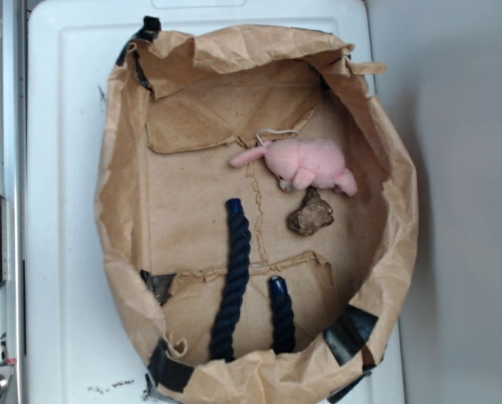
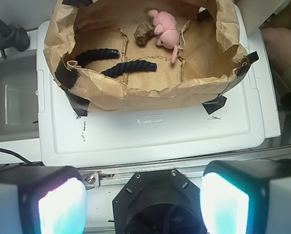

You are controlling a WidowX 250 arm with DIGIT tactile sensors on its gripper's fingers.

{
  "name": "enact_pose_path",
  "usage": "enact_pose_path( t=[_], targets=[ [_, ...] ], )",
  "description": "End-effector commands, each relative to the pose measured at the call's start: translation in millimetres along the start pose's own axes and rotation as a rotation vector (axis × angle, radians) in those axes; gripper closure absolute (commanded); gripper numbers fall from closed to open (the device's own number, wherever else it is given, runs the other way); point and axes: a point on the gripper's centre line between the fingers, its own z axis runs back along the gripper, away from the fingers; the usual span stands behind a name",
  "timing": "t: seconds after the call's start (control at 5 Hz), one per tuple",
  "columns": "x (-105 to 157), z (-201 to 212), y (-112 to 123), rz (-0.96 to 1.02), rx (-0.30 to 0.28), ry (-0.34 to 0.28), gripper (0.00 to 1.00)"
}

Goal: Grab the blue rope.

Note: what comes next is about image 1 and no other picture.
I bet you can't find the dark blue twisted rope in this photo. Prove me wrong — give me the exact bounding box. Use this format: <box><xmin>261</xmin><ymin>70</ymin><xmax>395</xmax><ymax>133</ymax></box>
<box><xmin>208</xmin><ymin>198</ymin><xmax>296</xmax><ymax>362</ymax></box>

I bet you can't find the brown paper bag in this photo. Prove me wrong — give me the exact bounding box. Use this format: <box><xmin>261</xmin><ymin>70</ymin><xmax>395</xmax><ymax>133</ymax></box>
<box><xmin>95</xmin><ymin>17</ymin><xmax>419</xmax><ymax>403</ymax></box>

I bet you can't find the pink plush bunny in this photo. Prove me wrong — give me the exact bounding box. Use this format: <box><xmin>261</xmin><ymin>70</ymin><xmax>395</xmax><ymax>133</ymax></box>
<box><xmin>229</xmin><ymin>129</ymin><xmax>358</xmax><ymax>196</ymax></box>

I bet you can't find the brown rock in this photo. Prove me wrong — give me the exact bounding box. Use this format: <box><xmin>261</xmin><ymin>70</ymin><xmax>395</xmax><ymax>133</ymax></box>
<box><xmin>287</xmin><ymin>187</ymin><xmax>334</xmax><ymax>236</ymax></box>

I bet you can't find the aluminium frame rail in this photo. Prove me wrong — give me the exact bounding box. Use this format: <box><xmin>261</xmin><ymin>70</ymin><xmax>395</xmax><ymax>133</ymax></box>
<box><xmin>0</xmin><ymin>1</ymin><xmax>28</xmax><ymax>403</ymax></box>

